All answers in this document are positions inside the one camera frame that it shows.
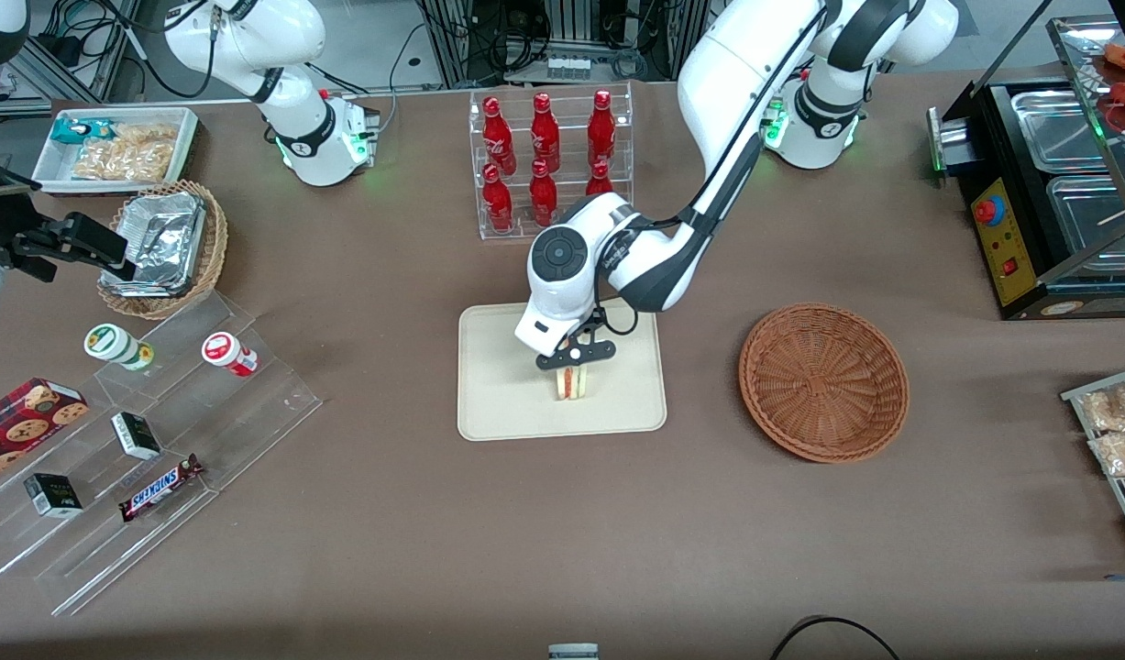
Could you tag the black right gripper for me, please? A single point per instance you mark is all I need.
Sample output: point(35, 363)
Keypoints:
point(18, 244)

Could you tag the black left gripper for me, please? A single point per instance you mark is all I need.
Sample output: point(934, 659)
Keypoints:
point(595, 315)

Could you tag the triangular sandwich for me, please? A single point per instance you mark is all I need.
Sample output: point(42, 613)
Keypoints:
point(571, 385)

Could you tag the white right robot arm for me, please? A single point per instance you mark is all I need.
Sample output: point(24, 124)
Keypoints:
point(296, 119)

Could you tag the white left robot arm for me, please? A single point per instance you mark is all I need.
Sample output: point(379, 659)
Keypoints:
point(727, 73)

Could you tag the beige plastic tray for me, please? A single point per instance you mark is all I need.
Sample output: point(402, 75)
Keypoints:
point(507, 385)

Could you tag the white rectangular snack tray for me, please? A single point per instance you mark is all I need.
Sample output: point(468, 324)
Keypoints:
point(50, 170)

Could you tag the light wicker basket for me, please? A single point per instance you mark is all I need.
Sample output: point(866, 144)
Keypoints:
point(214, 247)

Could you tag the round brown wicker basket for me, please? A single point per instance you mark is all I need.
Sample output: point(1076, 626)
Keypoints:
point(823, 380)

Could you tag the tray of packaged snacks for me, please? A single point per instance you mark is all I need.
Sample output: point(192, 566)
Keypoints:
point(1112, 481)

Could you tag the silver foil container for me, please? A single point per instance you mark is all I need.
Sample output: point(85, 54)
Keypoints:
point(163, 234)

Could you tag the clear bag of chips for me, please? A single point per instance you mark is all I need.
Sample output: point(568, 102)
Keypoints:
point(126, 156)

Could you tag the green lid white bottle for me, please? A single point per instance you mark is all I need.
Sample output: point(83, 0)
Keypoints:
point(113, 344)

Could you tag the teal snack packet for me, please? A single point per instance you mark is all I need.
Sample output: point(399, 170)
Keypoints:
point(71, 130)

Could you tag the red lid white bottle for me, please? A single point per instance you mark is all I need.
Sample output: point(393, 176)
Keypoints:
point(225, 351)

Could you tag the red cola bottle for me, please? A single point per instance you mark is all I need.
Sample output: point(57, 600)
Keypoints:
point(601, 128)
point(497, 202)
point(543, 197)
point(600, 181)
point(545, 133)
point(497, 133)

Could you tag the clear acrylic bottle rack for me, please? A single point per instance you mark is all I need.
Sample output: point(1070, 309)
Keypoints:
point(571, 188)

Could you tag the small black box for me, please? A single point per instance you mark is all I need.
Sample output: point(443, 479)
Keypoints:
point(136, 435)
point(53, 495)

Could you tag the red plaid cookie box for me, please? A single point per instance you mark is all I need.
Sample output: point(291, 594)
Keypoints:
point(21, 426)

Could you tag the clear acrylic stepped stand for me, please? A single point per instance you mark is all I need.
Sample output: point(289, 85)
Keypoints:
point(241, 412)

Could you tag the Snickers chocolate bar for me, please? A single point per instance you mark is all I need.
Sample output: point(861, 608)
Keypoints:
point(159, 488)

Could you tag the small grey device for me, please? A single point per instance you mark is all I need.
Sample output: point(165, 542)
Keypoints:
point(573, 652)

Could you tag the white power strip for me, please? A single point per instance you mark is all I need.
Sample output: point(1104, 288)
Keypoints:
point(568, 67)

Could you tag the black food warmer machine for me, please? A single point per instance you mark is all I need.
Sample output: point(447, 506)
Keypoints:
point(1007, 266)

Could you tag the wrapped bread pack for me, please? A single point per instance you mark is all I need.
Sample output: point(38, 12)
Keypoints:
point(1121, 454)
point(1112, 408)

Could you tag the steel warmer pan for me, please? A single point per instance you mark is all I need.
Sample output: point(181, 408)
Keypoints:
point(1057, 128)
point(1094, 215)

